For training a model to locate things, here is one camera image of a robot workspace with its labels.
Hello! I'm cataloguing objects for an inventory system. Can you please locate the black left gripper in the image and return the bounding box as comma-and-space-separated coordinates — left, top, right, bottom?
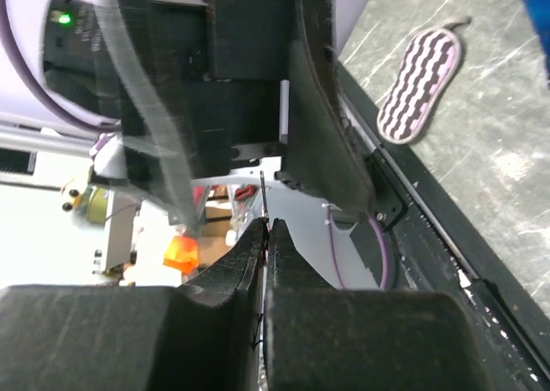
42, 0, 374, 232

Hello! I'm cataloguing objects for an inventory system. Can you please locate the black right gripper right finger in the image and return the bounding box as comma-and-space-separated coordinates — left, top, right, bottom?
263, 219, 490, 390

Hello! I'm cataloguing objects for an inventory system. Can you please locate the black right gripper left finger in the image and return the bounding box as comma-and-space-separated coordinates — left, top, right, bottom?
1, 219, 266, 390

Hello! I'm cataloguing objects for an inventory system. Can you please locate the small silver key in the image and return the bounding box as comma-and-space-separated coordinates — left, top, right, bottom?
260, 170, 271, 232

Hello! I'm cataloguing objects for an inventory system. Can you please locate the blue Doritos bag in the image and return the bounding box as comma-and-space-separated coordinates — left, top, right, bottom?
522, 0, 549, 84

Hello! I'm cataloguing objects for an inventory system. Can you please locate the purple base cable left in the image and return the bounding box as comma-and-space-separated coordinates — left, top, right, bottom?
326, 204, 391, 290

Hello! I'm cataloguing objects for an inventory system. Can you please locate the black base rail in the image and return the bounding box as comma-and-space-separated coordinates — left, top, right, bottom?
339, 67, 549, 390

